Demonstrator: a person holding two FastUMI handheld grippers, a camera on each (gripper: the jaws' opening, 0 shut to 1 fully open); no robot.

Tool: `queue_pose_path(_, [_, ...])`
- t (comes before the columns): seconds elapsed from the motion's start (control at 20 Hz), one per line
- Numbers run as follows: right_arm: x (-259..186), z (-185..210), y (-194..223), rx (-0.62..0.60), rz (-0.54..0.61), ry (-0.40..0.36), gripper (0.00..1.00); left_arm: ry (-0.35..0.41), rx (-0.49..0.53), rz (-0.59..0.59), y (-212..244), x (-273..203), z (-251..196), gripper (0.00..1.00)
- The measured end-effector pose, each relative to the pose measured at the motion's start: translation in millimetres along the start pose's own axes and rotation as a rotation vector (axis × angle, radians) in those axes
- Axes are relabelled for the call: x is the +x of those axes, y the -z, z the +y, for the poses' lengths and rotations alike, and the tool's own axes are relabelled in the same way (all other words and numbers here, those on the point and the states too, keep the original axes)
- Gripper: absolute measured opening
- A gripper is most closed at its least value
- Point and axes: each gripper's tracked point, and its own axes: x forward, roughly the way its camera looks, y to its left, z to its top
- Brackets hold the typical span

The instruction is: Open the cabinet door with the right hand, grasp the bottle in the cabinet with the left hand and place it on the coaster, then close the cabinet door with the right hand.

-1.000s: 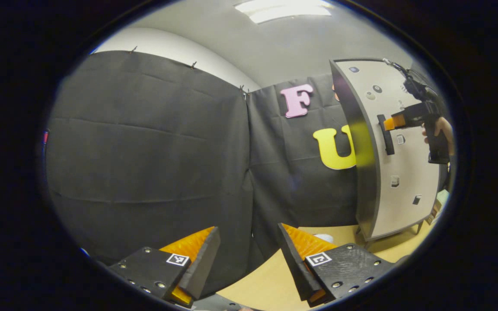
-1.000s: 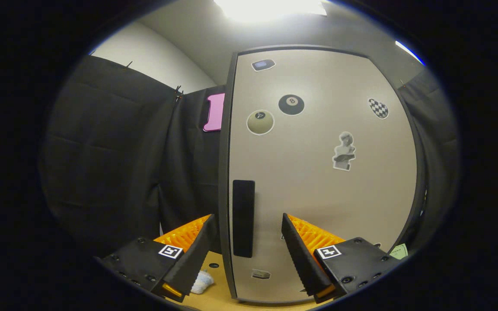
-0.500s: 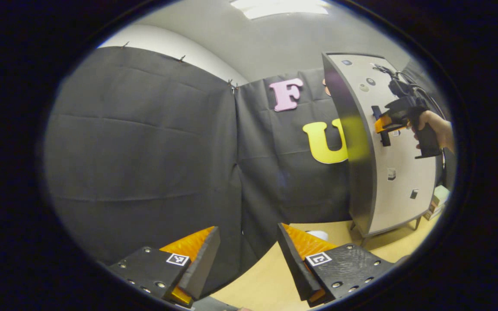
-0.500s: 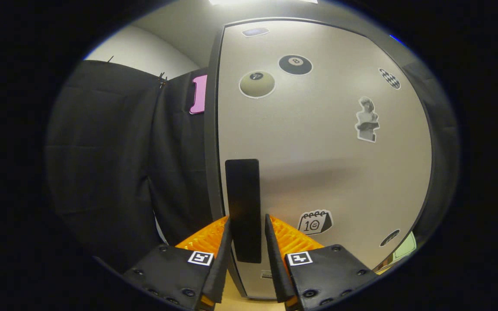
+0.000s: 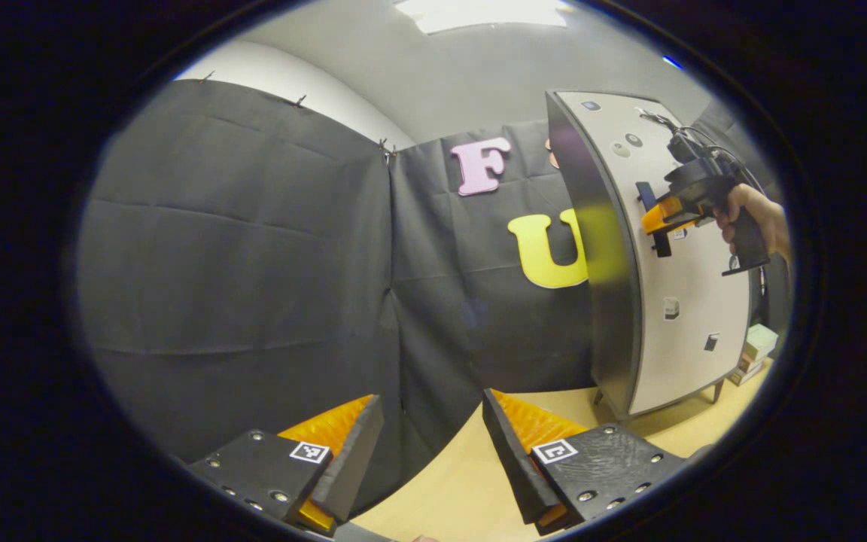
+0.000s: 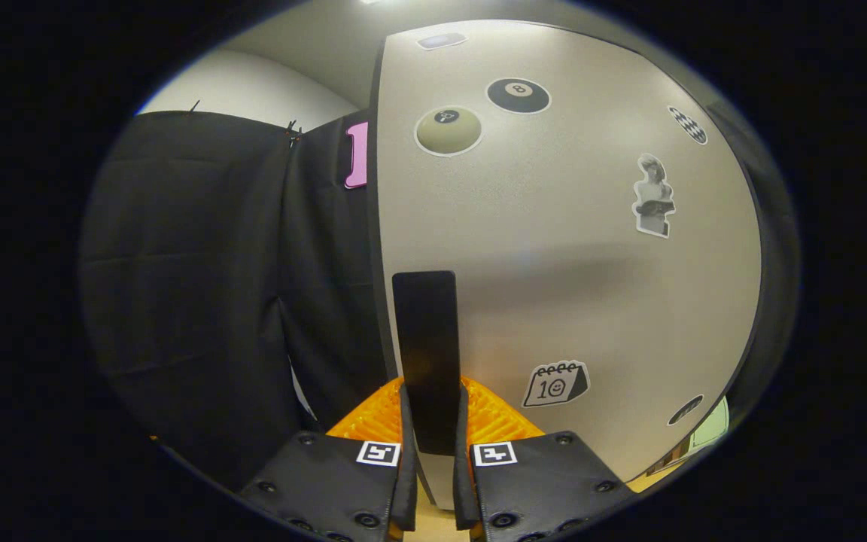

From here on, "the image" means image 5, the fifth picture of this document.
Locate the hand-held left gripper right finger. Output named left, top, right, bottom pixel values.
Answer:
left=482, top=388, right=689, bottom=537

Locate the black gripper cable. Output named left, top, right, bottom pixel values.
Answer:
left=635, top=108, right=764, bottom=189

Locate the light green book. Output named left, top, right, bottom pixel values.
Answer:
left=744, top=324, right=778, bottom=361

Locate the ceiling light panel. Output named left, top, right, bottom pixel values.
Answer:
left=394, top=0, right=571, bottom=35

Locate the black backdrop cloth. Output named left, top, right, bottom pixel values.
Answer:
left=76, top=78, right=793, bottom=520

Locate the black door handle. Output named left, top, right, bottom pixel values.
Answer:
left=635, top=181, right=675, bottom=259

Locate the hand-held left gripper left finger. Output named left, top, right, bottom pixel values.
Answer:
left=187, top=394, right=385, bottom=537

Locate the grey cabinet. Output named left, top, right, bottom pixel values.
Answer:
left=545, top=90, right=769, bottom=422

